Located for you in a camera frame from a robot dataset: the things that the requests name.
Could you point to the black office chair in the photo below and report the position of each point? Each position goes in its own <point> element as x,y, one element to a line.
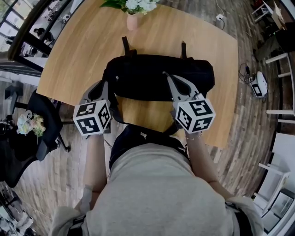
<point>46,110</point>
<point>11,161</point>

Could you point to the small white desk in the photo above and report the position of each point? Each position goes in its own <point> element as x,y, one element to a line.
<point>274,11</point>

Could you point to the white shelf unit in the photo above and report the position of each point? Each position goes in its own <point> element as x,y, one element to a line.
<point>283,149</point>

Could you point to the white flower bouquet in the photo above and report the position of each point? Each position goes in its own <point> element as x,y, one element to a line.
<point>136,5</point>

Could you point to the black duffel bag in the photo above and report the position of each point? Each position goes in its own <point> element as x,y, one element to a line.
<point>149,78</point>

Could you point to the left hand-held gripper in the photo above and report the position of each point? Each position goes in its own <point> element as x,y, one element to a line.
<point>90,125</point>

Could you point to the black framed picture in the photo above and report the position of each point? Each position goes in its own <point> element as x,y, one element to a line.
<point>282,202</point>

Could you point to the person's grey shirt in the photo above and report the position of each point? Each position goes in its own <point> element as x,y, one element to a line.
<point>156,196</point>

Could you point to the white box-shaped floor device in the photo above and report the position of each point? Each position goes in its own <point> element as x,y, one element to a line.
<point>259,86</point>

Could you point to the pink vase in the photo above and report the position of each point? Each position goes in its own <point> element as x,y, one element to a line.
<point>133,21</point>

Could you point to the person's right forearm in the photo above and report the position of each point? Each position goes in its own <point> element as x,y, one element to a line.
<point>202,161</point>

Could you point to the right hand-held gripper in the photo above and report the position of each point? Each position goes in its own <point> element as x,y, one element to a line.
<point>196,115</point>

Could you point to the pastel flower bouquet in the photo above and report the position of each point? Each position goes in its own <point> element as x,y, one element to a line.
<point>38,124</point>

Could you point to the person's black trousers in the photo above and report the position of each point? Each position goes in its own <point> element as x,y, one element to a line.
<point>138,140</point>

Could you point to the white power strip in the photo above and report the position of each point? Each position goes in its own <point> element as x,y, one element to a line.
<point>220,16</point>

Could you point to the person's left forearm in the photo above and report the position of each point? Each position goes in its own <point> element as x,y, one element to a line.
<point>95,161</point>

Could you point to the dark top white frame table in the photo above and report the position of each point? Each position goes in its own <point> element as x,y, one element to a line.
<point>291,87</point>

